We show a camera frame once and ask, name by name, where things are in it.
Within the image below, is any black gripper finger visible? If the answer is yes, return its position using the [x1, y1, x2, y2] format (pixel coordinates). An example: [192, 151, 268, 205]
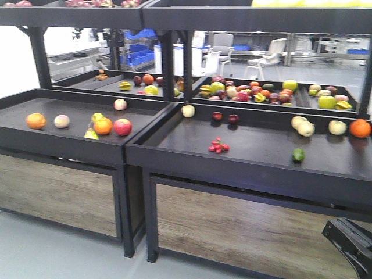
[322, 217, 371, 278]

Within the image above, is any red cherry cluster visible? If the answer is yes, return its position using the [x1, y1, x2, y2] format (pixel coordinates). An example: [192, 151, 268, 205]
[208, 137, 230, 153]

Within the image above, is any black wooden fruit stand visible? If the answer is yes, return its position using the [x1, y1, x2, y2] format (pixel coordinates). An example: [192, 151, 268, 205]
[1, 1, 371, 278]

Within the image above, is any orange tangerine front right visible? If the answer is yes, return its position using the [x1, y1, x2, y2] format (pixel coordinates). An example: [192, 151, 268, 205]
[349, 119, 371, 138]

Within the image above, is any pale pear right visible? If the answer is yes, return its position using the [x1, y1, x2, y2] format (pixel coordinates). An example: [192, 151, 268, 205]
[328, 120, 348, 135]

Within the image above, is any pale pear back centre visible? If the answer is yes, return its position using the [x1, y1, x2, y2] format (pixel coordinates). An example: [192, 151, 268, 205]
[291, 116, 308, 130]

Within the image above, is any large green apple right tray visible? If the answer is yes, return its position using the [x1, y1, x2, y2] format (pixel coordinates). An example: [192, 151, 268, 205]
[317, 95, 336, 109]

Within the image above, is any large green apple tray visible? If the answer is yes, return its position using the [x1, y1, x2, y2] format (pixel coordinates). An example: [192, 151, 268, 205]
[210, 81, 225, 94]
[317, 95, 336, 109]

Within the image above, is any yellow green apple back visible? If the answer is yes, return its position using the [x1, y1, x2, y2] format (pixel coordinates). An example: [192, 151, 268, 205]
[282, 80, 298, 92]

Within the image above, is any large green apple left tray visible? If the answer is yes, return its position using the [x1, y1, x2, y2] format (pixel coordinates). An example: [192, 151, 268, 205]
[210, 81, 225, 94]

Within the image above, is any white rolling chair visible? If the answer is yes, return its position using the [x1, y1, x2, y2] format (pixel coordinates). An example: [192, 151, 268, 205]
[244, 38, 287, 80]

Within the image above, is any pale pear far left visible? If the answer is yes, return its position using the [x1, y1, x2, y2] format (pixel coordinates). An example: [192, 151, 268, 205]
[181, 105, 196, 118]

